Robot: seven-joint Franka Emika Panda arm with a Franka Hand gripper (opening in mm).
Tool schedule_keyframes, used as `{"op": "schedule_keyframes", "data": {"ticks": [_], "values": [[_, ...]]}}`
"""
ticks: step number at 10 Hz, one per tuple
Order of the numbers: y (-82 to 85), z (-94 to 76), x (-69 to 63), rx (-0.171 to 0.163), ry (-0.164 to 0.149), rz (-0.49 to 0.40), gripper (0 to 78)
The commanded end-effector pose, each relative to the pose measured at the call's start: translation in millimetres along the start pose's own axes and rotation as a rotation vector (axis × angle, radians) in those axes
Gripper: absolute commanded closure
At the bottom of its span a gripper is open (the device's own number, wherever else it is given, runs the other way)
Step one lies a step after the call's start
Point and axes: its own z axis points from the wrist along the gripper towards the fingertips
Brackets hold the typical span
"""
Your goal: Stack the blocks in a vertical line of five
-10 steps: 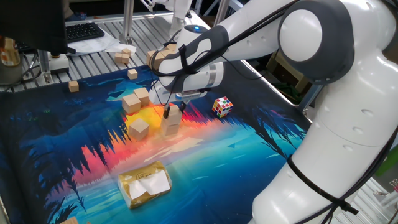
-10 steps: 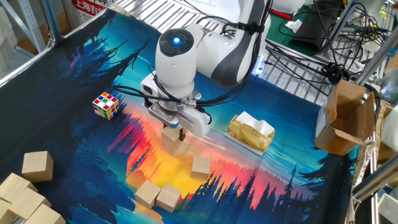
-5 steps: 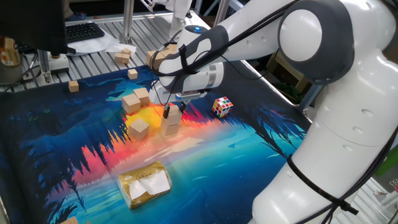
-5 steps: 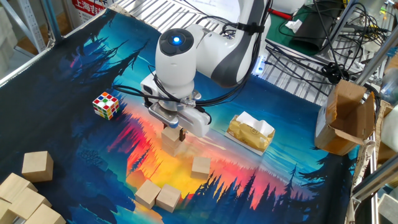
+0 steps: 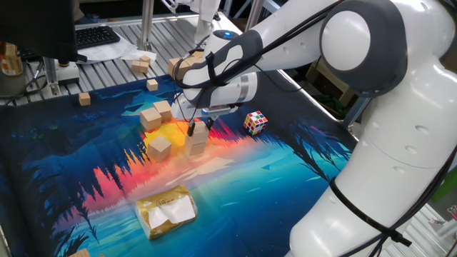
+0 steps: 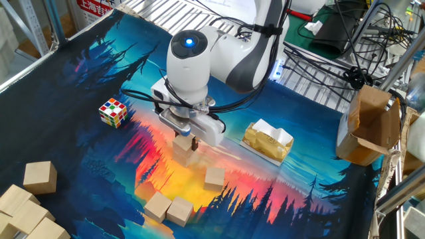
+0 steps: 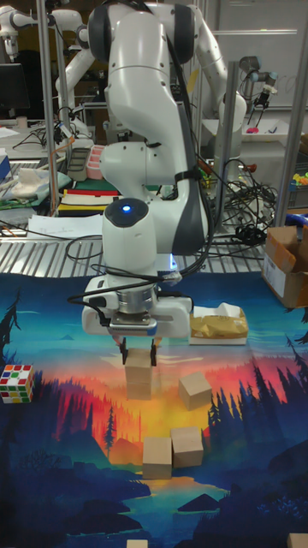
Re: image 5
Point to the white crumpled paper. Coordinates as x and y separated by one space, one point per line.
134 55

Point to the aluminium table frame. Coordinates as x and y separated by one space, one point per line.
355 111

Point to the black monitor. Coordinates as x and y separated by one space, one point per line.
35 25

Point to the white emergency stop box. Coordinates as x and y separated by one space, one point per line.
68 74

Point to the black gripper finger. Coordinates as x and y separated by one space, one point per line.
210 123
191 129

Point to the black keyboard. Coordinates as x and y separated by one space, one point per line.
94 35

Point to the white robot arm with gripper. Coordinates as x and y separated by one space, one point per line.
205 21

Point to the gold tissue pack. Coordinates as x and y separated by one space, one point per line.
157 207

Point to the colourful sunset printed mat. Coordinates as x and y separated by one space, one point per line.
250 200

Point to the white paper sheets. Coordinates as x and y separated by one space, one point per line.
107 53

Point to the aluminium upright post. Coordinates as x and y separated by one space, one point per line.
146 25

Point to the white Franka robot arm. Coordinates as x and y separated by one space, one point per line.
392 178

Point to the wooden block piece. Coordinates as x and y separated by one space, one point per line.
80 253

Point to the beige storage box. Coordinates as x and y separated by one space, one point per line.
326 76

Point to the aluminium upright bracket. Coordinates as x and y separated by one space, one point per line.
51 76

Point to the large plain wooden cube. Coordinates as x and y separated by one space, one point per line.
164 109
195 148
200 135
150 119
176 68
194 59
159 149

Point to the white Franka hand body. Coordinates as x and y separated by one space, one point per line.
184 111

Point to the green bin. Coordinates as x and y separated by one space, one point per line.
448 189

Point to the Rubik's cube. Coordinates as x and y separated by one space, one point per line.
255 123

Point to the grey round container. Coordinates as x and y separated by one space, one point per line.
10 85

